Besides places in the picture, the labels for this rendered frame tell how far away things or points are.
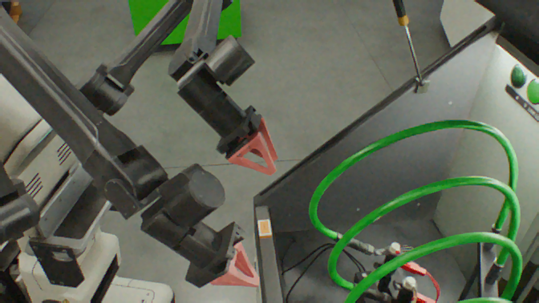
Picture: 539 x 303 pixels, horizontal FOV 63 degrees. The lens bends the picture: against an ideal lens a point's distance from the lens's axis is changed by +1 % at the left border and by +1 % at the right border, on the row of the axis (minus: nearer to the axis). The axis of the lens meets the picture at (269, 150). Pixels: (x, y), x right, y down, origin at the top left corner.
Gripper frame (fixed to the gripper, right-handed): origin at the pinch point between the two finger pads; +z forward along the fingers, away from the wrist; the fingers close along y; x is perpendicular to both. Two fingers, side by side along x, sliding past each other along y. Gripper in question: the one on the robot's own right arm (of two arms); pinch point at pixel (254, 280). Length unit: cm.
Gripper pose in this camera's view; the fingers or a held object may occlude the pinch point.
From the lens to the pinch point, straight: 71.2
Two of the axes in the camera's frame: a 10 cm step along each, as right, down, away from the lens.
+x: 1.3, -6.2, 7.8
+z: 7.2, 6.0, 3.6
